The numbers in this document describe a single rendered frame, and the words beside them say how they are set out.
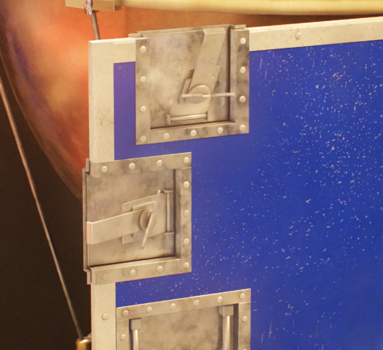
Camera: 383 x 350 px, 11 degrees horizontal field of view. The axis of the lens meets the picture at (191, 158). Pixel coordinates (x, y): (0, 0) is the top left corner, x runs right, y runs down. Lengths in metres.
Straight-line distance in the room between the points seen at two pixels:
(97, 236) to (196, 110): 0.17
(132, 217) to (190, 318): 0.15
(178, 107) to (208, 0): 0.24
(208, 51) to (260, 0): 0.26
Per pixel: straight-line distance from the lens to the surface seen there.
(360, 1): 2.29
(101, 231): 2.04
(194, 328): 2.17
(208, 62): 2.05
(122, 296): 2.10
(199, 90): 2.07
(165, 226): 2.11
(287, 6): 2.28
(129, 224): 2.06
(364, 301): 2.24
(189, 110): 2.09
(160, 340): 2.15
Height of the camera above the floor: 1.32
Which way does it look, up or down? 13 degrees down
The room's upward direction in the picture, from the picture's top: straight up
